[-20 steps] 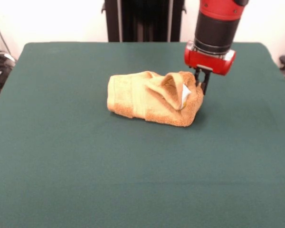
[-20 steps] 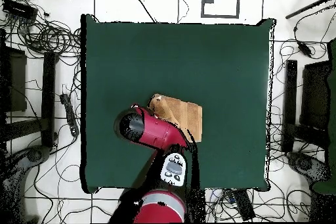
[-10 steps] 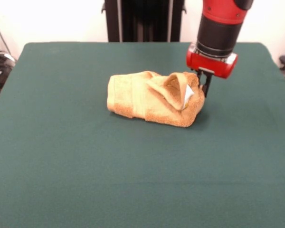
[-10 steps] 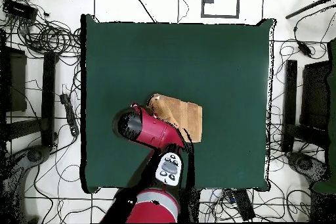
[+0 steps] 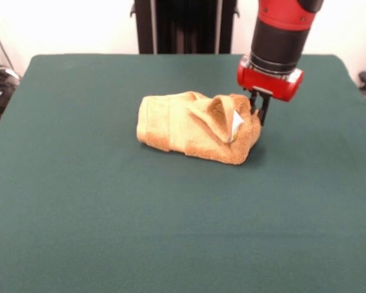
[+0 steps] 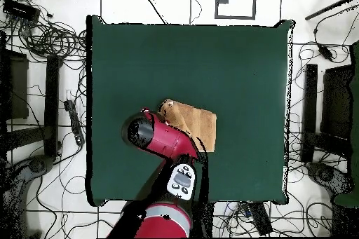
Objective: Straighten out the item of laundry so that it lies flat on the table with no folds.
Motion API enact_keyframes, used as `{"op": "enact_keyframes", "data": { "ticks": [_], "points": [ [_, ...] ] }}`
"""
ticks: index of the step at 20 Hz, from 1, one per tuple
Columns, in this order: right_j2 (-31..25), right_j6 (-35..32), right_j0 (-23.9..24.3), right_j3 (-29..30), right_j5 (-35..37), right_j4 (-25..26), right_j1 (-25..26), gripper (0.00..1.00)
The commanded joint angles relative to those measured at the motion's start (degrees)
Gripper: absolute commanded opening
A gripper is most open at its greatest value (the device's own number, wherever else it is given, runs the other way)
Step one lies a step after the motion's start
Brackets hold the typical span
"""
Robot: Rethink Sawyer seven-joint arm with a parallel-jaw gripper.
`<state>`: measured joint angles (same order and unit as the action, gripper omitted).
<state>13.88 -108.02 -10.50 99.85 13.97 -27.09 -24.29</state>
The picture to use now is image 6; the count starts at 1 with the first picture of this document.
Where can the tan terry towel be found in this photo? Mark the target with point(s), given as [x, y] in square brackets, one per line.
[199, 124]

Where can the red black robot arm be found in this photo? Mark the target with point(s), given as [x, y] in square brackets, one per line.
[165, 138]

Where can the dark flat panel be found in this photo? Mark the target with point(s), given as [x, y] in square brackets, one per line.
[18, 87]
[336, 101]

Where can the dark green table cloth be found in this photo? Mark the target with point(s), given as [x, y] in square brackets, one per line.
[145, 68]

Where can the black power strip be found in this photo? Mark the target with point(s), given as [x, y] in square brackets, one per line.
[74, 122]

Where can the black stand bar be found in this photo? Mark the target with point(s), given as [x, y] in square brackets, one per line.
[52, 104]
[310, 104]

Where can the gray stand foot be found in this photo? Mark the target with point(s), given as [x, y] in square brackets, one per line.
[325, 174]
[36, 166]

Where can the black rectangular device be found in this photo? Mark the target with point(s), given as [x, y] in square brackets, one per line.
[260, 219]

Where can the black electronics box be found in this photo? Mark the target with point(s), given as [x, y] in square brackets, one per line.
[21, 10]

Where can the black power adapter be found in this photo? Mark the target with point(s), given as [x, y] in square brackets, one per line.
[325, 52]

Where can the black tripod pole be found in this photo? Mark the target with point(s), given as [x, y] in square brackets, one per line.
[325, 9]

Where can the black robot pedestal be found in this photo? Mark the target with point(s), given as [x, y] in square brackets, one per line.
[206, 219]

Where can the gray square floor frame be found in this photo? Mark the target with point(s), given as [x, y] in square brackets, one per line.
[235, 17]

